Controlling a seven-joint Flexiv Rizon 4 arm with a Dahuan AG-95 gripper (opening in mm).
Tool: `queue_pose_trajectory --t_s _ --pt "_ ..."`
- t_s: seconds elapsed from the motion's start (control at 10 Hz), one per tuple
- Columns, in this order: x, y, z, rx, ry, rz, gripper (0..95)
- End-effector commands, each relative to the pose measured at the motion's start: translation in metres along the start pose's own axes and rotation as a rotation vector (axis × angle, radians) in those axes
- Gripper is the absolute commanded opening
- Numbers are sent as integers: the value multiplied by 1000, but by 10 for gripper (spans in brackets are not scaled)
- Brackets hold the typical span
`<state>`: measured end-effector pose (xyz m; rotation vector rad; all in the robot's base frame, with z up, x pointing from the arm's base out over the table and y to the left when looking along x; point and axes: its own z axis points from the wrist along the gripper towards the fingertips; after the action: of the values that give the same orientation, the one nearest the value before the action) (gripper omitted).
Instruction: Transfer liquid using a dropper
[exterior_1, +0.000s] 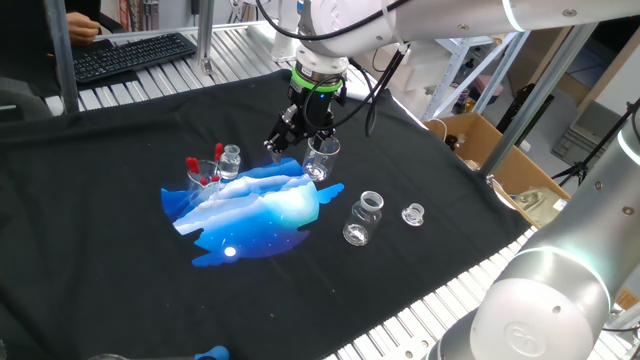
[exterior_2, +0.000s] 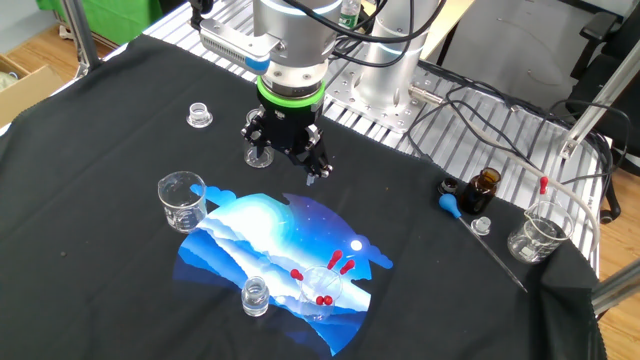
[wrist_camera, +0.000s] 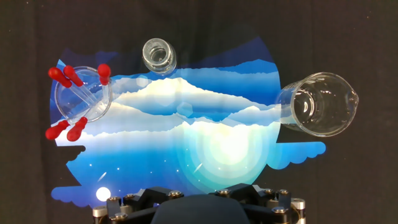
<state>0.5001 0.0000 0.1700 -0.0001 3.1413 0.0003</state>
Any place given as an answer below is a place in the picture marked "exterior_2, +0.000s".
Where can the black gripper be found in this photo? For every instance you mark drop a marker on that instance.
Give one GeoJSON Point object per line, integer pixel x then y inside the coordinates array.
{"type": "Point", "coordinates": [287, 127]}

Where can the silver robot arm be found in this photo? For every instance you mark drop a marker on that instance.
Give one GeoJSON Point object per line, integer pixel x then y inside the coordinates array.
{"type": "Point", "coordinates": [295, 30]}

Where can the glass beaker holding liquid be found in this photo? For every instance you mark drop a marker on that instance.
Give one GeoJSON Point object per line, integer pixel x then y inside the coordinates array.
{"type": "Point", "coordinates": [530, 245]}

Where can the clear wide-mouth glass bottle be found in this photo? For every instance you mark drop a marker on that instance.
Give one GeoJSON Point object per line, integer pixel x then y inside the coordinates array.
{"type": "Point", "coordinates": [260, 161]}

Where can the clear glass beaker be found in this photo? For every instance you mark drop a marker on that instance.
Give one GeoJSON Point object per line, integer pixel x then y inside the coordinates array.
{"type": "Point", "coordinates": [182, 215]}

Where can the green label plastic bottle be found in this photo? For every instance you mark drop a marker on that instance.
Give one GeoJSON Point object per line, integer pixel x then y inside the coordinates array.
{"type": "Point", "coordinates": [350, 17]}

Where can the glass beaker holding droppers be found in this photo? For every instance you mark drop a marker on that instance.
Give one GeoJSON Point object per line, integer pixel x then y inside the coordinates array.
{"type": "Point", "coordinates": [334, 287]}

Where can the small clear glass vial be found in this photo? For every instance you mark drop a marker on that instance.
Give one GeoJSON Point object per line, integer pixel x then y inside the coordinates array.
{"type": "Point", "coordinates": [255, 300]}

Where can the black bottle cap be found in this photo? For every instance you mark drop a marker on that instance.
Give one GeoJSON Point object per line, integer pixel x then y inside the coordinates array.
{"type": "Point", "coordinates": [448, 186]}

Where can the long blue bulb pipette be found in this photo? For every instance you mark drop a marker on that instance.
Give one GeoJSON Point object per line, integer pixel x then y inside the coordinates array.
{"type": "Point", "coordinates": [448, 204]}

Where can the brown glass bottle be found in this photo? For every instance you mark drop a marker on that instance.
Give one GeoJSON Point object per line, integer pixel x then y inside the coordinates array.
{"type": "Point", "coordinates": [477, 197]}

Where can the pale wooden board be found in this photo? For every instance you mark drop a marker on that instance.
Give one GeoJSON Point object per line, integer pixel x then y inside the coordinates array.
{"type": "Point", "coordinates": [447, 25]}

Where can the green fabric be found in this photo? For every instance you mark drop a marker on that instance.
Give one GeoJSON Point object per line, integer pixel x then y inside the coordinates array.
{"type": "Point", "coordinates": [115, 20]}

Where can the black cloth with blue print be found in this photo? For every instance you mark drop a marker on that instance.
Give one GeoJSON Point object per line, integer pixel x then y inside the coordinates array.
{"type": "Point", "coordinates": [100, 250]}

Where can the small clear glass stopper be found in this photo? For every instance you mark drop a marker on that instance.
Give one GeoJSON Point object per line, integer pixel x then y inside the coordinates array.
{"type": "Point", "coordinates": [481, 226]}

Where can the brown cardboard box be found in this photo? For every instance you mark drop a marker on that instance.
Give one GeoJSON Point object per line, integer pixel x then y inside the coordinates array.
{"type": "Point", "coordinates": [30, 95]}

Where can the black office chair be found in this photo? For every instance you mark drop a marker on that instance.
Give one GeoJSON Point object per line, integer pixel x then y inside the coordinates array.
{"type": "Point", "coordinates": [597, 25]}

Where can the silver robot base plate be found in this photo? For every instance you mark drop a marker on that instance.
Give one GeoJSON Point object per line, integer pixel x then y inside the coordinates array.
{"type": "Point", "coordinates": [390, 117]}

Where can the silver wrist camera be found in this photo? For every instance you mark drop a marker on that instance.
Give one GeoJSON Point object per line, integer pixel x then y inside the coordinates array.
{"type": "Point", "coordinates": [230, 47]}

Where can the aluminium frame post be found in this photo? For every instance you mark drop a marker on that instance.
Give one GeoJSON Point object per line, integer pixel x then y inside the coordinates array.
{"type": "Point", "coordinates": [617, 287]}
{"type": "Point", "coordinates": [80, 35]}
{"type": "Point", "coordinates": [595, 107]}

